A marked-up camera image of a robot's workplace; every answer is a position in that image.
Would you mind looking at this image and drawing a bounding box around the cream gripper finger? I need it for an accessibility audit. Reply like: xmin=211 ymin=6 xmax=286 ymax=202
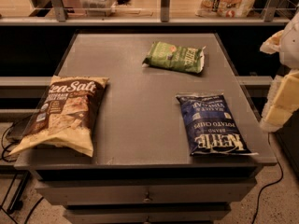
xmin=260 ymin=30 xmax=283 ymax=54
xmin=260 ymin=70 xmax=299 ymax=133

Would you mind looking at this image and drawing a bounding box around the blue Kettle chip bag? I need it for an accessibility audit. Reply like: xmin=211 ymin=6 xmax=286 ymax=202
xmin=176 ymin=93 xmax=254 ymax=156

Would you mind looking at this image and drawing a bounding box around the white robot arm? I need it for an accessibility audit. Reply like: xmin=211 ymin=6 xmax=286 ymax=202
xmin=260 ymin=13 xmax=299 ymax=133

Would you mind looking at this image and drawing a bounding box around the colourful printed bag on shelf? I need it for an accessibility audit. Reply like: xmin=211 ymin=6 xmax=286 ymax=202
xmin=196 ymin=0 xmax=255 ymax=18

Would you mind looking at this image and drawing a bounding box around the green Kettle chip bag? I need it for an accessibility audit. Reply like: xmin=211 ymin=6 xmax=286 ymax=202
xmin=143 ymin=41 xmax=205 ymax=74

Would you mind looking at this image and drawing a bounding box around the brown sea salt chip bag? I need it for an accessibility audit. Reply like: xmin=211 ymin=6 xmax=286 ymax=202
xmin=10 ymin=76 xmax=109 ymax=157

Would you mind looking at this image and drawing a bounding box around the grey drawer cabinet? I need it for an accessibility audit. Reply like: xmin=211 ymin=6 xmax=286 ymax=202
xmin=16 ymin=33 xmax=277 ymax=224

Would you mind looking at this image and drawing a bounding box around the round drawer knob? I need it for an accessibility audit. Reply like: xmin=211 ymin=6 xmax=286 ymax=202
xmin=143 ymin=195 xmax=152 ymax=203

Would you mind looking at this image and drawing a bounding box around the clear plastic container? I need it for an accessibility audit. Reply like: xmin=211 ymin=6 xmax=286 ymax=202
xmin=80 ymin=0 xmax=116 ymax=17

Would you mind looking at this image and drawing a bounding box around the metal shelf rail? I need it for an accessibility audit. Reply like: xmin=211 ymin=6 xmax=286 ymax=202
xmin=0 ymin=0 xmax=298 ymax=26

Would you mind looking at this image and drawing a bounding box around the black cable right floor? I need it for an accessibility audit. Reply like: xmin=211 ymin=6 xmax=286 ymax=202
xmin=250 ymin=133 xmax=285 ymax=224

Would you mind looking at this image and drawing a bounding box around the black cables left floor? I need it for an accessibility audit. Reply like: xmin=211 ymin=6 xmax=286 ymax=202
xmin=0 ymin=115 xmax=45 ymax=224

